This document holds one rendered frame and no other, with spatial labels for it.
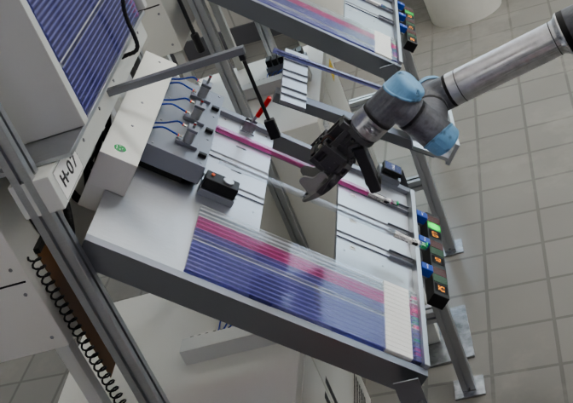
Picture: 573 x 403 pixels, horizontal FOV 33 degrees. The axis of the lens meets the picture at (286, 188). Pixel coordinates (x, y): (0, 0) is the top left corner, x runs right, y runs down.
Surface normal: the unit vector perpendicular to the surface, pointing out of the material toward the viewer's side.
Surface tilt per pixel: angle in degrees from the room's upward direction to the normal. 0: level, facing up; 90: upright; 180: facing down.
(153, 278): 90
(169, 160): 90
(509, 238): 0
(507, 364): 0
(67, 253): 90
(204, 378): 0
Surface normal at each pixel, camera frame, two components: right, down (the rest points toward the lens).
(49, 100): -0.07, 0.52
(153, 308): -0.34, -0.81
